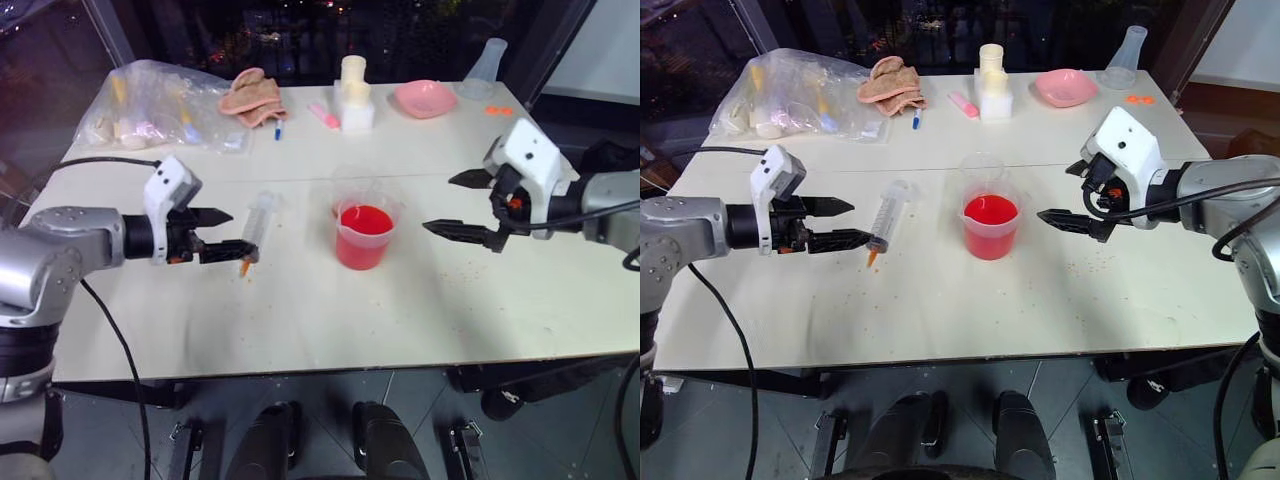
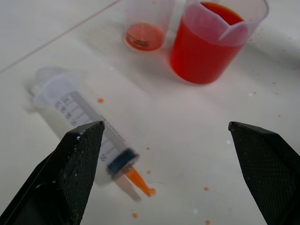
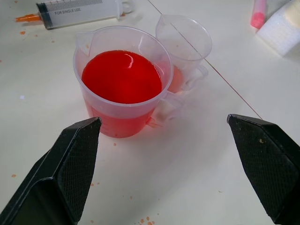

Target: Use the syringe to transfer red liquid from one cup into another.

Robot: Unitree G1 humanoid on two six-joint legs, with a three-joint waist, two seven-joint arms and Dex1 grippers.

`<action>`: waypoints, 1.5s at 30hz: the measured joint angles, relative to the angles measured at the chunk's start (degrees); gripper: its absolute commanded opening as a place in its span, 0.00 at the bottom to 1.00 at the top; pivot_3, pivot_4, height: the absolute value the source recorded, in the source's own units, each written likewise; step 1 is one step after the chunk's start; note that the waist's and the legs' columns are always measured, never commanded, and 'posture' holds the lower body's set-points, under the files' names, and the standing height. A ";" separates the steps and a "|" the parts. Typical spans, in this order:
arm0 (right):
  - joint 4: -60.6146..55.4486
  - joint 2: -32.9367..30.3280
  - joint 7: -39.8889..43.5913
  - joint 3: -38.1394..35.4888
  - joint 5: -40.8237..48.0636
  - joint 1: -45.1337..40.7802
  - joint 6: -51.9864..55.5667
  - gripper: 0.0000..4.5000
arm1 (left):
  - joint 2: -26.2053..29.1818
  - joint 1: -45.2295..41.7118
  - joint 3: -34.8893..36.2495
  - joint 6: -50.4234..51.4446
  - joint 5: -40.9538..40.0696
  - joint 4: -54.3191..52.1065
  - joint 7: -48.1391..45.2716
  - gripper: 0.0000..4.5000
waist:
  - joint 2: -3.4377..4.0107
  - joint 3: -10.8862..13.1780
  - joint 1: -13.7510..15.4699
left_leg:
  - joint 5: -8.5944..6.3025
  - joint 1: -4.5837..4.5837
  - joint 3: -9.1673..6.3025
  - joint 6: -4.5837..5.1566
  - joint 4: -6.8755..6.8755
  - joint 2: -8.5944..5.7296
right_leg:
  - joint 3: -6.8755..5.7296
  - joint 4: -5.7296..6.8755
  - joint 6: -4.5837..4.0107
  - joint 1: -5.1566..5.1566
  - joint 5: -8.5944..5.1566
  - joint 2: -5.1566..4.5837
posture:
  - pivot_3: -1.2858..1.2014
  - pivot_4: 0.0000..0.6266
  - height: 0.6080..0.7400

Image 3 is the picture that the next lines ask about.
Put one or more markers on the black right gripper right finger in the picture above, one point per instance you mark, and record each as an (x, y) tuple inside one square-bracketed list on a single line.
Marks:
[(264, 164)]

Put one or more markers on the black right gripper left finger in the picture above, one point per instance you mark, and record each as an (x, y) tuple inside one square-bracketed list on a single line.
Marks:
[(70, 168)]

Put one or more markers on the large beaker with red liquid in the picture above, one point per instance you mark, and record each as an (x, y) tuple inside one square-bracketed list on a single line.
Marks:
[(122, 77)]

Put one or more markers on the small clear plastic beaker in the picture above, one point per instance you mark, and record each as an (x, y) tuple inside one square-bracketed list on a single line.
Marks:
[(185, 44)]

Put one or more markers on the clear plastic syringe orange tip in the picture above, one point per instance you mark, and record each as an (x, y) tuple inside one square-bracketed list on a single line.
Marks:
[(77, 12)]

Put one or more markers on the white foam block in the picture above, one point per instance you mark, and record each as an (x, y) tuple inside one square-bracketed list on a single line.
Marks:
[(279, 32)]

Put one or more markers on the clear bottle with pink liquid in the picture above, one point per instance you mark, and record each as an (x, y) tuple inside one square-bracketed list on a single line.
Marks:
[(257, 14)]

